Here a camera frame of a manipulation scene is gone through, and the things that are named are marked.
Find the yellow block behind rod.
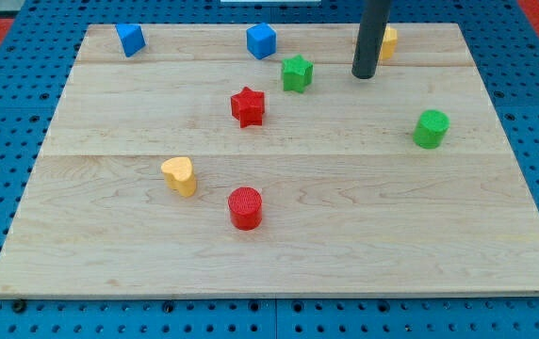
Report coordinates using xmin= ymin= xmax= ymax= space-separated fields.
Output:
xmin=379 ymin=25 xmax=398 ymax=61

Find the red star block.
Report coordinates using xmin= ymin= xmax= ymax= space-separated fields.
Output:
xmin=230 ymin=87 xmax=265 ymax=128

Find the wooden board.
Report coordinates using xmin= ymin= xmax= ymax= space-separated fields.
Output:
xmin=0 ymin=24 xmax=539 ymax=300

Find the blue triangular block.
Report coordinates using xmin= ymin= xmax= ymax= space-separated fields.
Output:
xmin=115 ymin=24 xmax=146 ymax=57

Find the green star block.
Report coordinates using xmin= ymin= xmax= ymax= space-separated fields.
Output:
xmin=282 ymin=55 xmax=313 ymax=93

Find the green cylinder block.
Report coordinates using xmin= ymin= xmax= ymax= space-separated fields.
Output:
xmin=413 ymin=109 xmax=449 ymax=149

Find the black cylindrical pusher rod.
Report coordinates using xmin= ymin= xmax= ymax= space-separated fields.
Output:
xmin=351 ymin=0 xmax=392 ymax=79

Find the red cylinder block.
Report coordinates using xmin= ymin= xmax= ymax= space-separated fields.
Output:
xmin=228 ymin=186 xmax=262 ymax=231

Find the blue cube block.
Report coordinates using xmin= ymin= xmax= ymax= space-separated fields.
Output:
xmin=246 ymin=23 xmax=277 ymax=59

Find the yellow heart block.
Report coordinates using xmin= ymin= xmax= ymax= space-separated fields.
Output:
xmin=161 ymin=156 xmax=197 ymax=197

